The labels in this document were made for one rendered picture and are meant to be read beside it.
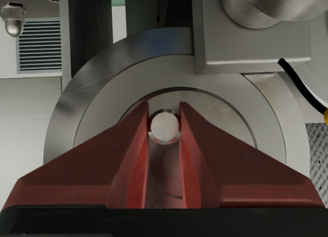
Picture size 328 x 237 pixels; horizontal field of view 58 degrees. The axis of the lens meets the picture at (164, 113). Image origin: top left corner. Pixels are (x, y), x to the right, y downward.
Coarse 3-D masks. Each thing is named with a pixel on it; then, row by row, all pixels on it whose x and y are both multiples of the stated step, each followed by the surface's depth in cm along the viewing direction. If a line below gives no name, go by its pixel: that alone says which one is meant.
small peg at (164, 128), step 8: (160, 112) 11; (168, 112) 11; (152, 120) 11; (160, 120) 11; (168, 120) 11; (176, 120) 11; (152, 128) 11; (160, 128) 11; (168, 128) 11; (176, 128) 11; (152, 136) 11; (160, 136) 11; (168, 136) 11; (176, 136) 11
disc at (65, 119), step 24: (120, 48) 16; (144, 48) 16; (168, 48) 16; (192, 48) 17; (96, 72) 16; (264, 72) 17; (72, 96) 16; (288, 96) 17; (72, 120) 16; (288, 120) 17; (48, 144) 16; (72, 144) 16; (288, 144) 17
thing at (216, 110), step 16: (160, 96) 14; (176, 96) 14; (192, 96) 14; (208, 96) 14; (128, 112) 14; (176, 112) 14; (208, 112) 14; (224, 112) 14; (224, 128) 14; (240, 128) 14; (160, 144) 15; (176, 144) 15; (256, 144) 15; (160, 160) 15; (176, 160) 14; (160, 176) 15; (176, 176) 14; (160, 192) 14; (176, 192) 15; (144, 208) 14; (160, 208) 14; (176, 208) 14
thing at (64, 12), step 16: (64, 0) 17; (80, 0) 20; (96, 0) 27; (64, 16) 17; (80, 16) 20; (96, 16) 27; (64, 32) 17; (80, 32) 20; (96, 32) 26; (112, 32) 40; (64, 48) 17; (80, 48) 19; (96, 48) 26; (64, 64) 17; (80, 64) 19
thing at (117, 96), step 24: (120, 72) 16; (144, 72) 16; (168, 72) 16; (192, 72) 16; (96, 96) 16; (120, 96) 16; (144, 96) 16; (240, 96) 16; (264, 96) 16; (96, 120) 16; (120, 120) 16; (264, 120) 16; (264, 144) 16
